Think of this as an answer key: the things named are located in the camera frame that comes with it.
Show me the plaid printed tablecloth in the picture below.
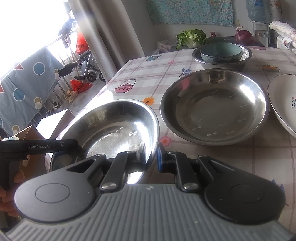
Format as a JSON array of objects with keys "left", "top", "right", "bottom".
[{"left": 67, "top": 45, "right": 296, "bottom": 209}]

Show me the teal floral wall cloth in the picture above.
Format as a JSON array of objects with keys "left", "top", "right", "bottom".
[{"left": 146, "top": 0, "right": 234, "bottom": 26}]

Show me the patterned paper roll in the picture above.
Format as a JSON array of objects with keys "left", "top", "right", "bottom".
[{"left": 269, "top": 0, "right": 284, "bottom": 24}]

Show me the white plate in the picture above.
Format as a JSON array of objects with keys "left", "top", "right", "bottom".
[{"left": 268, "top": 74, "right": 296, "bottom": 141}]

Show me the blue water jug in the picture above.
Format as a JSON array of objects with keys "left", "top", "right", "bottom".
[{"left": 245, "top": 0, "right": 271, "bottom": 23}]

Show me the red onion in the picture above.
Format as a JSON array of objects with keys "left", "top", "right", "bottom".
[{"left": 235, "top": 27, "right": 254, "bottom": 46}]

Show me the napa cabbage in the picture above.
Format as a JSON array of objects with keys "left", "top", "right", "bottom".
[{"left": 176, "top": 29, "right": 207, "bottom": 49}]

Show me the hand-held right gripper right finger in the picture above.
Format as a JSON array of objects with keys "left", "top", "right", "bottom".
[{"left": 157, "top": 142, "right": 234, "bottom": 192}]

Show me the clear plastic bag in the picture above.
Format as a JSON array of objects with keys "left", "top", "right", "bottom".
[{"left": 157, "top": 38, "right": 178, "bottom": 50}]

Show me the pink white quilt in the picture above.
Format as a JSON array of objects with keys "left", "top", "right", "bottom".
[{"left": 269, "top": 21, "right": 296, "bottom": 49}]

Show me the wheelchair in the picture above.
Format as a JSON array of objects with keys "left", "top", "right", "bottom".
[{"left": 76, "top": 50, "right": 106, "bottom": 83}]

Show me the beige curtain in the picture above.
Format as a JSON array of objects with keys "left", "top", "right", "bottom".
[{"left": 67, "top": 0, "right": 153, "bottom": 81}]

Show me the red plastic bag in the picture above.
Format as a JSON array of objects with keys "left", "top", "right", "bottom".
[{"left": 70, "top": 80, "right": 93, "bottom": 93}]

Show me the blue sheet with circles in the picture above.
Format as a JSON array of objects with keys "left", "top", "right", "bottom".
[{"left": 0, "top": 46, "right": 66, "bottom": 137}]

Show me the black saddle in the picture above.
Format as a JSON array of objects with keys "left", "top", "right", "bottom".
[{"left": 58, "top": 62, "right": 78, "bottom": 77}]

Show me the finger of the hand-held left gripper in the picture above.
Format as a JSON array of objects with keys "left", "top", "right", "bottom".
[{"left": 60, "top": 138, "right": 85, "bottom": 160}]

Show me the large steel basin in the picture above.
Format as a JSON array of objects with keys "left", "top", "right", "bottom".
[{"left": 160, "top": 69, "right": 270, "bottom": 146}]

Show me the green ceramic bowl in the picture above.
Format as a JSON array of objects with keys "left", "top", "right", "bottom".
[{"left": 200, "top": 42, "right": 243, "bottom": 63}]

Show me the large steel plate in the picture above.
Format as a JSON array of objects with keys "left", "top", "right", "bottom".
[{"left": 49, "top": 99, "right": 160, "bottom": 185}]

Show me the orange hanging bag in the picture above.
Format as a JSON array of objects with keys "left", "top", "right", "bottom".
[{"left": 76, "top": 32, "right": 90, "bottom": 54}]

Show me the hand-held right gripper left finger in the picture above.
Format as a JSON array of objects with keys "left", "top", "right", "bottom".
[{"left": 66, "top": 142, "right": 147, "bottom": 192}]

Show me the small steel bowl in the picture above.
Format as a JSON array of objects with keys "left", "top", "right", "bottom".
[{"left": 192, "top": 42, "right": 252, "bottom": 71}]

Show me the black white shoe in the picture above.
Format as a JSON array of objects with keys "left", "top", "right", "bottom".
[{"left": 45, "top": 104, "right": 62, "bottom": 114}]

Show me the person's left hand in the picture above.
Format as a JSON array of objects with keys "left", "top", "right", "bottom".
[{"left": 0, "top": 169, "right": 23, "bottom": 217}]

